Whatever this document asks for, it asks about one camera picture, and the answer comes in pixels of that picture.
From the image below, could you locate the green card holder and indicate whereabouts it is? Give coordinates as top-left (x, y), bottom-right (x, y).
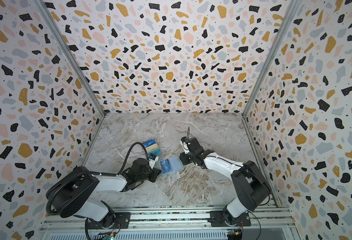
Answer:
top-left (157, 157), bottom-right (184, 175)

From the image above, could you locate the teal VIP credit card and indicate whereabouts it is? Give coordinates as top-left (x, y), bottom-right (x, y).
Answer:
top-left (151, 148), bottom-right (162, 157)

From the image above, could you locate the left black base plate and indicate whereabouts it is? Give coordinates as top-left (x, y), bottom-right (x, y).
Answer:
top-left (86, 212), bottom-right (131, 231)

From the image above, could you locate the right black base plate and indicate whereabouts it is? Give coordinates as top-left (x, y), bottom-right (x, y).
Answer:
top-left (208, 210), bottom-right (251, 228)

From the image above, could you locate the dark blue credit card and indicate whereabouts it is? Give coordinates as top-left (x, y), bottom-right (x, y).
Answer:
top-left (142, 138), bottom-right (157, 148)

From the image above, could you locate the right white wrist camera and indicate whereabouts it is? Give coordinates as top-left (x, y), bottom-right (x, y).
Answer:
top-left (180, 137), bottom-right (190, 154)

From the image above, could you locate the beige credit card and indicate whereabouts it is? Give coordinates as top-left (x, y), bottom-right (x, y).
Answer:
top-left (146, 144), bottom-right (160, 154)

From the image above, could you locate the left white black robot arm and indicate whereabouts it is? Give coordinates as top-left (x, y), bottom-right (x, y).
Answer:
top-left (46, 158), bottom-right (162, 222)

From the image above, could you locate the aluminium rail frame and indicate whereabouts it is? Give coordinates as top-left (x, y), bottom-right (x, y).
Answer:
top-left (38, 204), bottom-right (301, 240)

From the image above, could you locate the blue card in holder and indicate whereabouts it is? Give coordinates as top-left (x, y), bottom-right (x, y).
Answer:
top-left (160, 160), bottom-right (172, 174)

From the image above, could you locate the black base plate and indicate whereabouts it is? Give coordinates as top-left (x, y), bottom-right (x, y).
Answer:
top-left (86, 212), bottom-right (131, 231)
top-left (208, 210), bottom-right (251, 228)

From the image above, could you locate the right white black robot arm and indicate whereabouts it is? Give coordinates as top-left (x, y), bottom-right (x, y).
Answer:
top-left (180, 137), bottom-right (271, 225)

